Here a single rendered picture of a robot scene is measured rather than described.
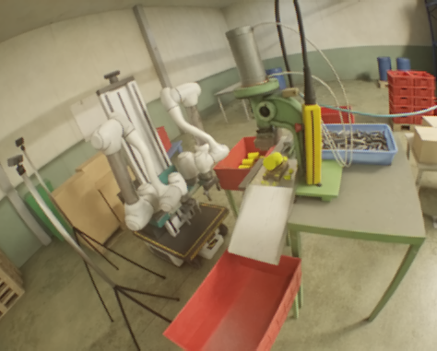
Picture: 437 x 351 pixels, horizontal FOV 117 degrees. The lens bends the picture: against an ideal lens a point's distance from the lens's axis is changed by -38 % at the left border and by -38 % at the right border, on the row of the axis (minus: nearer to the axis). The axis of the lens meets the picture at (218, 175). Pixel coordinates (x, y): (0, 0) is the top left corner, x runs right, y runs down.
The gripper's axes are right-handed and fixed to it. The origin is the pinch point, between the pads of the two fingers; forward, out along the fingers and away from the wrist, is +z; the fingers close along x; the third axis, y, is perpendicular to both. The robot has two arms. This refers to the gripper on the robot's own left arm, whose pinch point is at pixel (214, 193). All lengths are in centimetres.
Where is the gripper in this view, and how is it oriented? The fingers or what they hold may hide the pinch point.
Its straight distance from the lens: 175.0
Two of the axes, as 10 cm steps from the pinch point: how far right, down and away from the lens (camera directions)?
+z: 3.1, 8.3, 4.7
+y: 7.9, 0.6, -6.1
